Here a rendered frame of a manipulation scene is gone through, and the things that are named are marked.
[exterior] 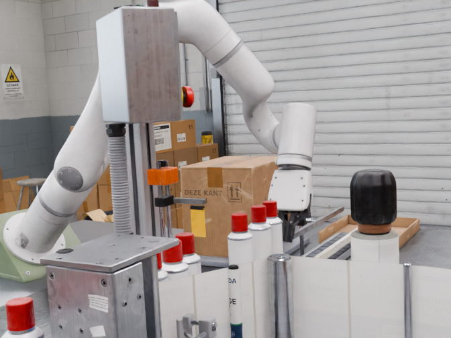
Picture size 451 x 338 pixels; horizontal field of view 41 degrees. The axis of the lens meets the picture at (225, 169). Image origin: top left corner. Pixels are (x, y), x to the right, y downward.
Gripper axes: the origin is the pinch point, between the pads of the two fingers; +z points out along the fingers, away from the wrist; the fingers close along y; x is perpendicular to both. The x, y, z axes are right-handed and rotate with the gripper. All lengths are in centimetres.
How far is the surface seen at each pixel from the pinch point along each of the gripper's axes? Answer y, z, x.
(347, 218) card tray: -13, -16, 83
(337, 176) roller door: -129, -99, 394
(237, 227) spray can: 0.3, 2.4, -25.8
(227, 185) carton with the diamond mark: -28.4, -14.9, 18.3
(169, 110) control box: -1, -14, -53
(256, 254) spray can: 0.3, 6.6, -15.6
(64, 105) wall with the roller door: -491, -185, 396
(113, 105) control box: -12, -14, -54
